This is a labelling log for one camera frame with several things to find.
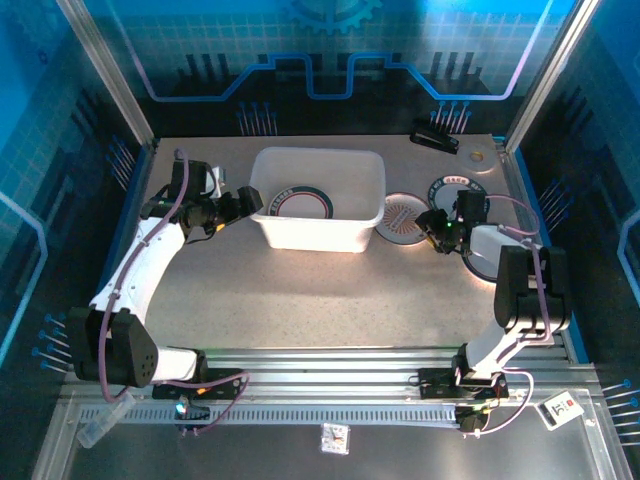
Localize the aluminium frame post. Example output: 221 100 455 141
504 0 601 154
54 0 159 151

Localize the black stapler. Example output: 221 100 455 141
409 127 461 156

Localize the white card red mark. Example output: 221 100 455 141
534 391 585 432

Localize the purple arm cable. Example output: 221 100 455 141
467 194 554 441
97 147 251 436

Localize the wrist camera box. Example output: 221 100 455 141
455 188 487 224
169 159 226 199

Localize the white plate green lettered rim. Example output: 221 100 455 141
427 173 489 214

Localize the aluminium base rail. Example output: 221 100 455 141
62 347 601 401

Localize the white plate green red rim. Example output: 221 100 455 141
268 185 335 221
460 249 501 287

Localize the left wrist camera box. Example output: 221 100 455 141
169 159 226 199

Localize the white plate orange sunburst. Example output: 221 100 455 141
373 192 432 247

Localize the slotted grey cable duct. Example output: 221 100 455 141
79 402 459 429

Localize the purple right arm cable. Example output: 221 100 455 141
467 194 554 441

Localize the black controller box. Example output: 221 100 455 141
173 397 211 431
457 404 491 436

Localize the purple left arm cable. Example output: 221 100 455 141
97 147 251 436

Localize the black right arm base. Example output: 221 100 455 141
417 367 510 401

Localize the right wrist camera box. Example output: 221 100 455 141
455 188 487 224

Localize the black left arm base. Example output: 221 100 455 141
152 368 249 401

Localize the white plastic bin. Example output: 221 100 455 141
248 146 387 255

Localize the clear plastic case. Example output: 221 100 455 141
75 389 137 449

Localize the white tape roll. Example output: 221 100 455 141
459 142 497 174

